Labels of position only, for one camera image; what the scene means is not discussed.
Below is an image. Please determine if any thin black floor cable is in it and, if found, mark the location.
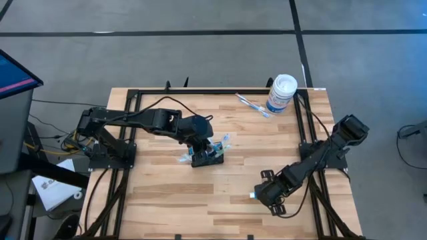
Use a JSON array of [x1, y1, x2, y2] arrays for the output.
[[31, 99, 107, 108]]

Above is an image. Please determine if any yellow cable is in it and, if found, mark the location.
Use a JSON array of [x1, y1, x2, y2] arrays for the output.
[[23, 129, 93, 157]]

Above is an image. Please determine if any orange white toothbrush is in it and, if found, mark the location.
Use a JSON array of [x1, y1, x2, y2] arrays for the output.
[[235, 93, 258, 105]]

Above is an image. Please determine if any white-lidded wipes canister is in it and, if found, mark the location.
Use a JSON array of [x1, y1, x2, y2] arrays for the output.
[[266, 73, 298, 115]]

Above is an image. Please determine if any looped black floor cable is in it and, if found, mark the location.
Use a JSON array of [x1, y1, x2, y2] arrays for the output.
[[396, 125, 427, 170]]

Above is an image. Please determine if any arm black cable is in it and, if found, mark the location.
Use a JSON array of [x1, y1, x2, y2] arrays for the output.
[[99, 95, 214, 121], [276, 95, 334, 219]]

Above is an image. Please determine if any black wire toothbrush caddy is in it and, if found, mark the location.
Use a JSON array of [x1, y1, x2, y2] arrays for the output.
[[190, 146, 225, 168]]

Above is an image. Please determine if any black metal table frame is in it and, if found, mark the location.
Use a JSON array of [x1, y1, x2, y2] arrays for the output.
[[79, 77, 364, 240]]

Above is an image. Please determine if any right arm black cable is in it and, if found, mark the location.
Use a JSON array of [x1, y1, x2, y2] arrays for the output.
[[276, 95, 334, 219]]

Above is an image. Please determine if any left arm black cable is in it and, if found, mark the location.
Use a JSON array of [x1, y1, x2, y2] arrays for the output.
[[99, 95, 214, 121]]

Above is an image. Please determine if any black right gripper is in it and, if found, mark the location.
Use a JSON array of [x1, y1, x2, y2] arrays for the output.
[[254, 169, 288, 217]]

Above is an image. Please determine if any monitor with blue screen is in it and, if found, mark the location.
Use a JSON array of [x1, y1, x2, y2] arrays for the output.
[[0, 49, 44, 176]]

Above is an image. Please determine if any white paper booklet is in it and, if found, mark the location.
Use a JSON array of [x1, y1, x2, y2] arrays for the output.
[[31, 158, 83, 211]]

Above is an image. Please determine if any black side desk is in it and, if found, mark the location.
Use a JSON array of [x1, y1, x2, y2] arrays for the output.
[[0, 121, 90, 240]]

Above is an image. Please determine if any person's black shoe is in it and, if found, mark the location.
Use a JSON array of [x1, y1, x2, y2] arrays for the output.
[[55, 213, 81, 239]]

